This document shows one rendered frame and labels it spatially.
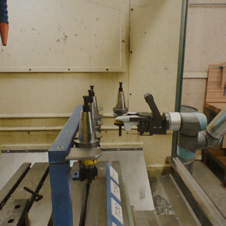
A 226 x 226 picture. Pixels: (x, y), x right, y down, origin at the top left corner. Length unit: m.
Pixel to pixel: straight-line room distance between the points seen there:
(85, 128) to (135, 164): 0.84
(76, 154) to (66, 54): 0.88
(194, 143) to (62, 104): 0.78
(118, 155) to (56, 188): 0.87
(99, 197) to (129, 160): 0.50
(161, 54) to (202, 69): 1.81
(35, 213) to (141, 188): 0.58
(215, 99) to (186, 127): 2.24
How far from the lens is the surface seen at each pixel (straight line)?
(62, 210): 0.51
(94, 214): 0.78
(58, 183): 0.47
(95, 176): 0.52
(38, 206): 0.85
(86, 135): 0.47
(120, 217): 0.72
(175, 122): 0.83
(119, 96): 0.79
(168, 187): 1.37
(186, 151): 0.90
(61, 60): 1.25
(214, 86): 3.05
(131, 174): 1.23
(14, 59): 1.33
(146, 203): 1.15
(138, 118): 0.78
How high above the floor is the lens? 1.40
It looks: 13 degrees down
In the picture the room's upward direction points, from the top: straight up
